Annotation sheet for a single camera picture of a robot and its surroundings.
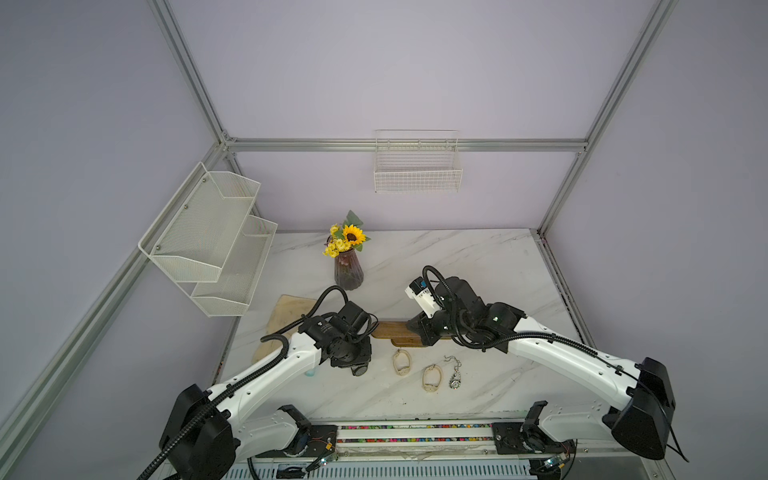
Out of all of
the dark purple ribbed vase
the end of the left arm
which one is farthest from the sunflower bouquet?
the end of the left arm

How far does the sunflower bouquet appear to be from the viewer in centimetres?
86

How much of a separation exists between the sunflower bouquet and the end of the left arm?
23 cm

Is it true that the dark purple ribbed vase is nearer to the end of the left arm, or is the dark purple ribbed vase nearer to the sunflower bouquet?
the sunflower bouquet

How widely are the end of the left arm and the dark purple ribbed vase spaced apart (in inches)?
11.5

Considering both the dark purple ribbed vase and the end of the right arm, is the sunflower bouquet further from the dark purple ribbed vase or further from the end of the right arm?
the end of the right arm

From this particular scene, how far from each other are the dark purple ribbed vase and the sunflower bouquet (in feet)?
0.14

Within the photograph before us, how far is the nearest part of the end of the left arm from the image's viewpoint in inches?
22.2

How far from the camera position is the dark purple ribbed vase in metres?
0.95
